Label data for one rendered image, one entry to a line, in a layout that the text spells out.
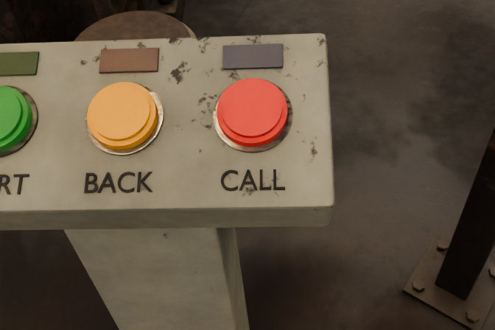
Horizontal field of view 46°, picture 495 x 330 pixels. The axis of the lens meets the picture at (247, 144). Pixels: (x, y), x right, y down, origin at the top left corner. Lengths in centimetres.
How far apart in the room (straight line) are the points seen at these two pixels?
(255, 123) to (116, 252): 14
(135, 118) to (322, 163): 11
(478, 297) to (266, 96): 69
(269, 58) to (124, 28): 23
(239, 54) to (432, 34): 105
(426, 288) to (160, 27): 60
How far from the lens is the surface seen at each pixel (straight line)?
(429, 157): 112
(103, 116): 34
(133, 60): 36
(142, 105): 34
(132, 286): 45
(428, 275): 97
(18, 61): 39
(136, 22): 55
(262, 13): 141
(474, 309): 96
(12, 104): 37
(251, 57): 35
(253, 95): 33
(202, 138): 34
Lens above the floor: 85
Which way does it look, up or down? 49 degrees down
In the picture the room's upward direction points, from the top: 6 degrees counter-clockwise
